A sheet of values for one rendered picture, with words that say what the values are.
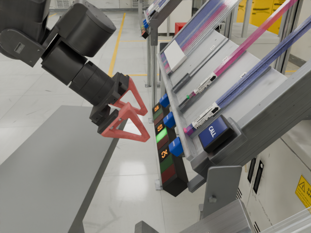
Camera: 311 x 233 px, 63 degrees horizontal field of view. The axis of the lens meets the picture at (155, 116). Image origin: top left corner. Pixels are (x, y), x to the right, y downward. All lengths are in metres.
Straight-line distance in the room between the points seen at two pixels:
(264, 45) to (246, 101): 1.59
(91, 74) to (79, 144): 0.33
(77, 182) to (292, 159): 0.55
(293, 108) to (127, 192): 1.11
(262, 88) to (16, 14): 0.38
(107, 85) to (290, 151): 0.53
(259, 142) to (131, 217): 0.96
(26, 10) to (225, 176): 0.35
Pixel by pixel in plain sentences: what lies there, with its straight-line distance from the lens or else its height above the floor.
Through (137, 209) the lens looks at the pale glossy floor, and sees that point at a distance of 1.33.
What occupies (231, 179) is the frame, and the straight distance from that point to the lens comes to 0.40.
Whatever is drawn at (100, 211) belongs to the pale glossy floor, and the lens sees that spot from 1.34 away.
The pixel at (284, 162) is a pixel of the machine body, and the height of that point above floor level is 0.54.
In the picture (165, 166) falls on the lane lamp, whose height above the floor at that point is 0.65.
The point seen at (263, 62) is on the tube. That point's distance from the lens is 0.48.
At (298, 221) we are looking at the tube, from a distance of 0.25.
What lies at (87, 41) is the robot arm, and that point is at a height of 0.91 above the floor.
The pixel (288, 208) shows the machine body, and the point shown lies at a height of 0.43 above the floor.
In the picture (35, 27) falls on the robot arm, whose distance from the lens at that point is 0.40.
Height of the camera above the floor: 0.99
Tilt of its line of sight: 29 degrees down
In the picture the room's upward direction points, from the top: straight up
